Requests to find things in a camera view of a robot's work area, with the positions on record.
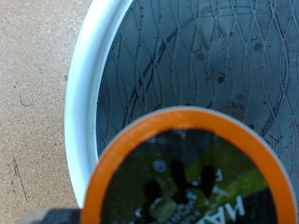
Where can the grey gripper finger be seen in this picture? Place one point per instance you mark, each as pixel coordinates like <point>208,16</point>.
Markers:
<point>46,217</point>

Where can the orange-rimmed coffee pod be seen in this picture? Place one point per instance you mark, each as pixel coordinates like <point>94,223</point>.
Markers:
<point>193,121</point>

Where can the white two-tier turntable stand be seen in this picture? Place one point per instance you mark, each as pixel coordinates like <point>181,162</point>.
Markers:
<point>84,93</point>

